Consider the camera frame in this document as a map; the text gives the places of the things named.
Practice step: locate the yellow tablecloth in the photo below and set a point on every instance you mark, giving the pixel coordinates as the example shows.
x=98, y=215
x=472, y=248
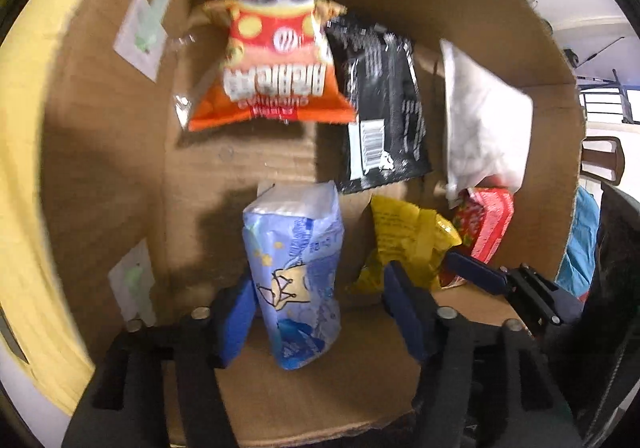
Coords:
x=20, y=178

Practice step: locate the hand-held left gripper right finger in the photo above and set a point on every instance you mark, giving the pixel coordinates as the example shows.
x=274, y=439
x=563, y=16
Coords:
x=405, y=313

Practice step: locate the red snack packet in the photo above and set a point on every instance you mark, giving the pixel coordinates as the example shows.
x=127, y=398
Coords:
x=487, y=223

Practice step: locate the brown wooden chair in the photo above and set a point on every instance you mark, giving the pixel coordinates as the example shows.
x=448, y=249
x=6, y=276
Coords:
x=602, y=155

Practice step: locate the black snack packet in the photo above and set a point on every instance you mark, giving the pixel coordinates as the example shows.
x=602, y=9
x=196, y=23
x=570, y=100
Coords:
x=385, y=98

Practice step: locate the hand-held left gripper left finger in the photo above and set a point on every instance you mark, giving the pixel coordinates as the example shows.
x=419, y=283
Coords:
x=232, y=323

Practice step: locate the light blue snack packet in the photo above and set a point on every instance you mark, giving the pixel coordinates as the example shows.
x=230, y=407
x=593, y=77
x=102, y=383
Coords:
x=300, y=268

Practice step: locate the blue blanket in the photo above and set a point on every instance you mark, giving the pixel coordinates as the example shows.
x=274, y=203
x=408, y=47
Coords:
x=580, y=238

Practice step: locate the cardboard box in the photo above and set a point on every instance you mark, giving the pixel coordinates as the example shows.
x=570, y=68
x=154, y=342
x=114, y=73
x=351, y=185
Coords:
x=115, y=153

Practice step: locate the yellow snack packet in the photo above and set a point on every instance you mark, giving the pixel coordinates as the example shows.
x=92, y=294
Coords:
x=405, y=238

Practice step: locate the orange snack packet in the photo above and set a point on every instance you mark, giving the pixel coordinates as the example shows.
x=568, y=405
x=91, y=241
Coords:
x=275, y=63

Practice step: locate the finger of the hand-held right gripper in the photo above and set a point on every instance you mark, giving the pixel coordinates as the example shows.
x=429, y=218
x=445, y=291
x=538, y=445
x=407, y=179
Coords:
x=475, y=270

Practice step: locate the white plastic packet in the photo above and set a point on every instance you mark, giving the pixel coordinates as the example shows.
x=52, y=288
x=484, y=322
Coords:
x=485, y=128

